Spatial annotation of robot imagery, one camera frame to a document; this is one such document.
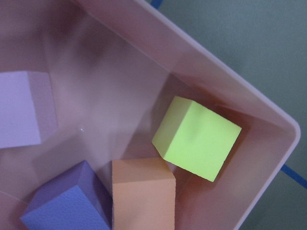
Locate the yellow foam block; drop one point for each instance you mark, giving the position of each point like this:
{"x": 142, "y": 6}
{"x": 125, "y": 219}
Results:
{"x": 195, "y": 138}

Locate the pink plastic bin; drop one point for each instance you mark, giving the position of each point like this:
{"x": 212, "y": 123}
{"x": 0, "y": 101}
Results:
{"x": 115, "y": 66}

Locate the orange foam block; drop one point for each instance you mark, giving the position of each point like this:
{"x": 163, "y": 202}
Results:
{"x": 144, "y": 192}

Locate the purple foam block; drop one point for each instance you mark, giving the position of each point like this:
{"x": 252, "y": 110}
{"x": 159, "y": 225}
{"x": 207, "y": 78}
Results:
{"x": 74, "y": 200}

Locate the pink foam block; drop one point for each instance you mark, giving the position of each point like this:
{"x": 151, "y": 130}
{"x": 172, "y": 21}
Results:
{"x": 27, "y": 111}

